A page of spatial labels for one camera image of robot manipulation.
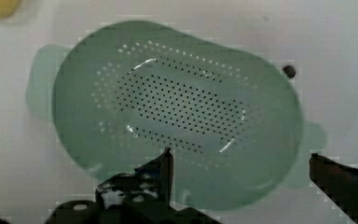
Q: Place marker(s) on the yellow banana peel toy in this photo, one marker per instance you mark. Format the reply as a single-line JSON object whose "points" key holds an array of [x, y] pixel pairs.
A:
{"points": [[8, 7]]}

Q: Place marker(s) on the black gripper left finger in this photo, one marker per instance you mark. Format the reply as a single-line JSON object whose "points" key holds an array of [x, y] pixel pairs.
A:
{"points": [[153, 178]]}

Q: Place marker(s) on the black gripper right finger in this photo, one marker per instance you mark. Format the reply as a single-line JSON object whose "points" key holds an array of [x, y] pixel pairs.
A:
{"points": [[338, 181]]}

